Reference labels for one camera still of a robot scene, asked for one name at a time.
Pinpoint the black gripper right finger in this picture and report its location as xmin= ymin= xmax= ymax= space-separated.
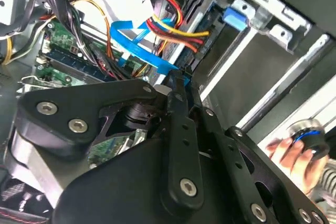
xmin=183 ymin=67 xmax=330 ymax=224

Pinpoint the round black tool blue ring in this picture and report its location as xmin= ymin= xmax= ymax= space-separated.
xmin=287 ymin=118 xmax=331 ymax=161

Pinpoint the red yellow disk power wire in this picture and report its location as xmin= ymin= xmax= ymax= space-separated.
xmin=143 ymin=0 xmax=211 ymax=55

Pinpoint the blue disk wire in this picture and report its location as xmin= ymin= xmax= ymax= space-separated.
xmin=110 ymin=20 xmax=190 ymax=86

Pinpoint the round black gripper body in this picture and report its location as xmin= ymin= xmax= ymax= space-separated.
xmin=52 ymin=102 xmax=249 ymax=224

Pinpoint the hard disk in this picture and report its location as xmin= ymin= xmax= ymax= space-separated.
xmin=157 ymin=0 xmax=249 ymax=83

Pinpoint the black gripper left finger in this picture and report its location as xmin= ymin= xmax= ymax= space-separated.
xmin=17 ymin=70 xmax=206 ymax=211

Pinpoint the person bare hand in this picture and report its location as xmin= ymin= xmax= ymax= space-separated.
xmin=265 ymin=137 xmax=329 ymax=193

